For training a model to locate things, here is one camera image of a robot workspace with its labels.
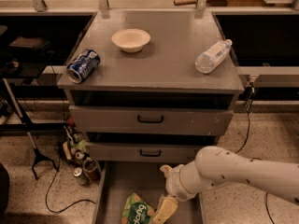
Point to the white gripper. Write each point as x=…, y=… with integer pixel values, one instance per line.
x=173, y=183

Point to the green rice chip bag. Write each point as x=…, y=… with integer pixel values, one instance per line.
x=136, y=211

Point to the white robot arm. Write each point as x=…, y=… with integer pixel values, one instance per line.
x=215, y=167

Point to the grey open bottom drawer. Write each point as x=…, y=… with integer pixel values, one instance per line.
x=120, y=179

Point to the grey middle drawer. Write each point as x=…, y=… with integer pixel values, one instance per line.
x=142, y=152

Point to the grey drawer cabinet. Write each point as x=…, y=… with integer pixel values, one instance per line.
x=161, y=75

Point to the grey top drawer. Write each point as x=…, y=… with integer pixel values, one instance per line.
x=97, y=119

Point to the brown cup on floor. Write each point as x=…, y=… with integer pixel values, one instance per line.
x=90, y=169

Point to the silver can on floor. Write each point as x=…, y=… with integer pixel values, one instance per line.
x=80, y=176

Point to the small can on floor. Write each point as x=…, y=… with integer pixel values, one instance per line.
x=79, y=155

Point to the clear plastic water bottle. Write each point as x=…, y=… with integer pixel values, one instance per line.
x=210, y=59

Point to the blue soda can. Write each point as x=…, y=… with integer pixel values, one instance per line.
x=82, y=66

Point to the black grabber tool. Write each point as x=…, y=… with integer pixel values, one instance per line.
x=27, y=123

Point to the wooden stick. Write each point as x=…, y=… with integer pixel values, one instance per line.
x=184, y=2

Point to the black box on shelf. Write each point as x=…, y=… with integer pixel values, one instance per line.
x=34, y=43

